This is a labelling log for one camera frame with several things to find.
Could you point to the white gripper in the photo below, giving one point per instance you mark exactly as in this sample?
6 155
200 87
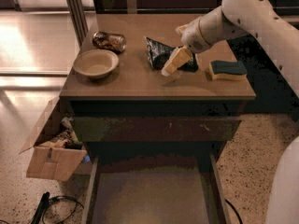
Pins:
192 38

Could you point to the blue chip bag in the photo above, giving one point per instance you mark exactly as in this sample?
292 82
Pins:
159 53

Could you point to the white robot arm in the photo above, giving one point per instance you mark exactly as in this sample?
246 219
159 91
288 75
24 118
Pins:
280 41

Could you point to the wooden drawer cabinet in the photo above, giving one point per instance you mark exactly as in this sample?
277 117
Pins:
137 112

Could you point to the open middle drawer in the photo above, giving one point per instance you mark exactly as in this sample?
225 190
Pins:
156 190

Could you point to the blue and yellow sponge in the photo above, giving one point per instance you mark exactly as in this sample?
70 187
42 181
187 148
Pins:
234 71

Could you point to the crushed metal can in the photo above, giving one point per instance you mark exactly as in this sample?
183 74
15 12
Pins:
109 41

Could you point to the beige ceramic bowl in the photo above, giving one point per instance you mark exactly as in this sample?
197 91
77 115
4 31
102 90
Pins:
96 63

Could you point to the open cardboard box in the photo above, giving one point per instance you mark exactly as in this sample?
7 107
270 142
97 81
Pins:
56 154

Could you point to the black device on floor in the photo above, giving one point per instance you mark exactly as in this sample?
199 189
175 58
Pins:
41 208

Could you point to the metal window frame post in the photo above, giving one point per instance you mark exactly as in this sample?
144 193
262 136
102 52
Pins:
76 10

